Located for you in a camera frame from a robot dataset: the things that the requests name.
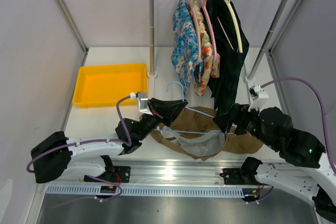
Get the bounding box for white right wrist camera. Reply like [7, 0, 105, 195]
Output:
[248, 85, 269, 112]

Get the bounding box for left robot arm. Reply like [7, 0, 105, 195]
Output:
[26, 92, 188, 184]

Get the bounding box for tan brown skirt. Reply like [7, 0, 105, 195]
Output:
[151, 106, 263, 161]

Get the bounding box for blue floral garment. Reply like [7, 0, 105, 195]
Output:
[171, 0, 198, 96]

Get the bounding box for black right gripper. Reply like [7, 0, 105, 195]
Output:
[212, 102, 278, 150]

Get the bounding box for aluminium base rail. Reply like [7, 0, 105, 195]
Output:
[36, 156, 252, 186]

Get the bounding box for beige plastic hanger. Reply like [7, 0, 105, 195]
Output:
[186, 0, 202, 65]

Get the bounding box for white slotted cable duct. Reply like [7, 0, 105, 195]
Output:
[46, 184, 245, 198]

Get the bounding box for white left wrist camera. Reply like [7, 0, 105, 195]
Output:
[130, 92, 152, 115]

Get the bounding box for orange floral garment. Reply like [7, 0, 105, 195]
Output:
[194, 7, 220, 97]

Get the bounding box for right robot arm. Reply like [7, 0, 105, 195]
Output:
[213, 103, 335, 223]

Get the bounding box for pink plastic hanger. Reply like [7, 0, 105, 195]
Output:
[200, 0, 217, 63]

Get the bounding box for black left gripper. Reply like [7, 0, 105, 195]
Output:
[135, 98, 187, 141]

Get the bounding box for blue wire hanger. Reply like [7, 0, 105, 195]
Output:
[156, 81, 234, 137]

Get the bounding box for dark green plaid garment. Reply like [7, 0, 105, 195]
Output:
[206, 0, 249, 114]

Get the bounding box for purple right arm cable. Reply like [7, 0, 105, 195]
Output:
[261, 77, 336, 174]

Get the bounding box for yellow plastic tray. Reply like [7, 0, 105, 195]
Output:
[72, 63, 147, 108]

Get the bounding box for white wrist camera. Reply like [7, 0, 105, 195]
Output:
[248, 85, 269, 112]
[130, 92, 152, 115]

